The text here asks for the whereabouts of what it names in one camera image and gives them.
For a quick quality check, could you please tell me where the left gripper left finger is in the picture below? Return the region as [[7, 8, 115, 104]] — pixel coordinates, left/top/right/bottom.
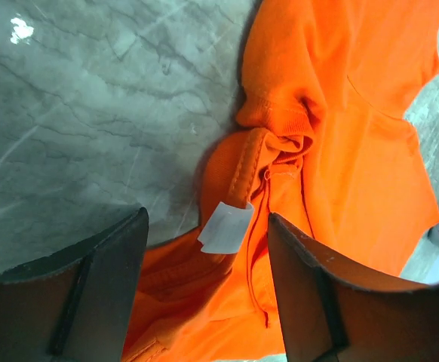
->
[[0, 208, 149, 361]]

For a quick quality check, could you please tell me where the orange t shirt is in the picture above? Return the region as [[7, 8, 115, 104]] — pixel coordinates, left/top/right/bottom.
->
[[122, 1, 439, 361]]

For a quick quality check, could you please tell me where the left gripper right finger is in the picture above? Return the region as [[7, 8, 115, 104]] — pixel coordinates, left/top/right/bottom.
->
[[268, 213, 439, 361]]

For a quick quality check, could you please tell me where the white clothing tag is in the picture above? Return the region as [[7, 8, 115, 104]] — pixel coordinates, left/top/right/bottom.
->
[[198, 202, 254, 255]]

